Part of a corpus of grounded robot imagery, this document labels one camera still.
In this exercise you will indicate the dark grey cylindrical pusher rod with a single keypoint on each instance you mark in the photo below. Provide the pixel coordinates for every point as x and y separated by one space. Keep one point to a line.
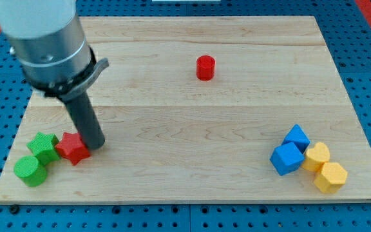
85 121

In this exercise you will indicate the grey tool mounting clamp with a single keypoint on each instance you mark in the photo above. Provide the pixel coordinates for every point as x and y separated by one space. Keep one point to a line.
57 82

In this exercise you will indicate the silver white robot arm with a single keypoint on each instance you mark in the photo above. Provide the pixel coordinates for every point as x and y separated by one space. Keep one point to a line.
47 38

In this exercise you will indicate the red star block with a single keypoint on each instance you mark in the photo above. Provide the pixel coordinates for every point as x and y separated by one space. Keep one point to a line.
71 147

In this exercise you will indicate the green star block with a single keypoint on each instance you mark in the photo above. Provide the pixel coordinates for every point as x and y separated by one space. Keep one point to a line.
43 148

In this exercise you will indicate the green cylinder block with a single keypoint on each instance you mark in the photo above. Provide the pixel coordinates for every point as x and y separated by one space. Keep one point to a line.
30 171

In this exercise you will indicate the wooden board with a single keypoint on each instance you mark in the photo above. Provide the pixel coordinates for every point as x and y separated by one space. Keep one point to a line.
174 139

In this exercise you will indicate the red cylinder block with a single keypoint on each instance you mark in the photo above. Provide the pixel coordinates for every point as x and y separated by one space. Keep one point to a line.
205 67

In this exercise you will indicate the blue cube block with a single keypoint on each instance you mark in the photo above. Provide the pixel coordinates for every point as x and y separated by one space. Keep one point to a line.
286 158

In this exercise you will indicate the blue diamond block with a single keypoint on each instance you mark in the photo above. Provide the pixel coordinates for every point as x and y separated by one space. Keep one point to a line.
298 137

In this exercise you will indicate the yellow heart block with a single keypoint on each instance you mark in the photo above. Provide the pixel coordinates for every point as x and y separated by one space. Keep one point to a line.
315 157

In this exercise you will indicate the yellow hexagon block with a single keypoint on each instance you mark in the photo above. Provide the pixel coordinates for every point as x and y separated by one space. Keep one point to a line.
331 177

